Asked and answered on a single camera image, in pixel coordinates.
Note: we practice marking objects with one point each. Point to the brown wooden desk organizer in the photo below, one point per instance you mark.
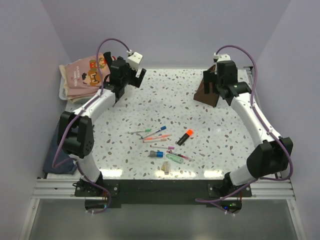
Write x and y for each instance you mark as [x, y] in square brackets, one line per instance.
[210, 99]

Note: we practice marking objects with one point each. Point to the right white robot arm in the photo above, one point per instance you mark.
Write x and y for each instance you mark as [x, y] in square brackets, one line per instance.
[272, 152]

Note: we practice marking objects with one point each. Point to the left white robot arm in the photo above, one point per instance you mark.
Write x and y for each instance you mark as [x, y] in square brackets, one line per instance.
[76, 129]

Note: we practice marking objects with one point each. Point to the pink pixel-print shirt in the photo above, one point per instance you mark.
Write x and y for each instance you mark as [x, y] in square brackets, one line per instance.
[82, 78]

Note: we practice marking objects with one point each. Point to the green transparent case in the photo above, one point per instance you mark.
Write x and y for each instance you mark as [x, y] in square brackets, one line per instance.
[175, 158]

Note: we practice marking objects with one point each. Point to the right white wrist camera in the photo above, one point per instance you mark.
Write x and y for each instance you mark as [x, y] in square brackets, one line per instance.
[220, 57]

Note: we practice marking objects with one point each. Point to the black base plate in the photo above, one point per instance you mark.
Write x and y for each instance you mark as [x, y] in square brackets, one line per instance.
[146, 192]

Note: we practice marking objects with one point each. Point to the blue grey sharpener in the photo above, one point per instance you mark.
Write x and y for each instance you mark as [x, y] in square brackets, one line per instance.
[156, 154]

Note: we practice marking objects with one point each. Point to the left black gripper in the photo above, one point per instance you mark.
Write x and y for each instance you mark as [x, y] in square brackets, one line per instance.
[137, 81]

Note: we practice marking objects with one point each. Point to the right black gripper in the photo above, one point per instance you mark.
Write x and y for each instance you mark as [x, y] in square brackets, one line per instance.
[209, 77]

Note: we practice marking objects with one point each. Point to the beige eraser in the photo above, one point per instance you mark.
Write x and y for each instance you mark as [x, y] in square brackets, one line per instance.
[166, 167]

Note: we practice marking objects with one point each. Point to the orange black highlighter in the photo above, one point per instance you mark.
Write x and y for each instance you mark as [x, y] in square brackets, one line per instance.
[185, 137]

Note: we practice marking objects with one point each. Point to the black red folded garment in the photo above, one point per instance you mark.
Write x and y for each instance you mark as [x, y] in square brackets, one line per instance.
[108, 58]

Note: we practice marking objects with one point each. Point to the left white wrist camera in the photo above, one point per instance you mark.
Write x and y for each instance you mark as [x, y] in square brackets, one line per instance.
[134, 59]

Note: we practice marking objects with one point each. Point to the pink capped pen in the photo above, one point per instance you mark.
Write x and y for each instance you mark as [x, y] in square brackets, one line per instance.
[162, 147]

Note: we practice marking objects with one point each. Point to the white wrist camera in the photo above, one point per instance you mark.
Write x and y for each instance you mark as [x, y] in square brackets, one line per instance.
[220, 57]
[134, 59]

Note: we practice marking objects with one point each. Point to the green capped pen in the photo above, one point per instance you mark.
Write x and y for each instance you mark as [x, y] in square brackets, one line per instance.
[140, 131]

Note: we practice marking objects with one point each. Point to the blue capped pen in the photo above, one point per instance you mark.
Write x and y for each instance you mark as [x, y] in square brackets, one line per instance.
[154, 132]

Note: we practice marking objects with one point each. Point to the red clear pen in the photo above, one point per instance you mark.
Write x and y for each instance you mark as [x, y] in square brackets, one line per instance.
[180, 155]

